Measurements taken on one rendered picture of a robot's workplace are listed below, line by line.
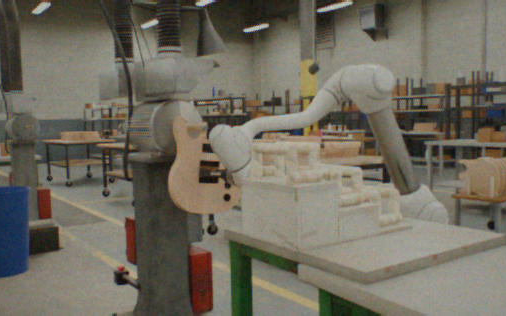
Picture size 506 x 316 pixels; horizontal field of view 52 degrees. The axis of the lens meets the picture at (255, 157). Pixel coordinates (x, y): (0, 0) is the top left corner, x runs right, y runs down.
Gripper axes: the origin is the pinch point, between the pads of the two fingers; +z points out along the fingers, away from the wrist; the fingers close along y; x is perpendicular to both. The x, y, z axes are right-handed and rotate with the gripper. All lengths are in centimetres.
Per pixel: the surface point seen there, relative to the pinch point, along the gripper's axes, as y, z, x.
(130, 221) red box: -13, 55, -29
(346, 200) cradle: -7, -91, -3
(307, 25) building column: 649, 730, 314
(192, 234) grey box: 12.5, 35.0, -33.3
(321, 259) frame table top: -24, -101, -16
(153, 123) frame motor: -20.0, 17.2, 19.7
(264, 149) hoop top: -27, -78, 10
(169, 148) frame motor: -11.9, 16.6, 9.1
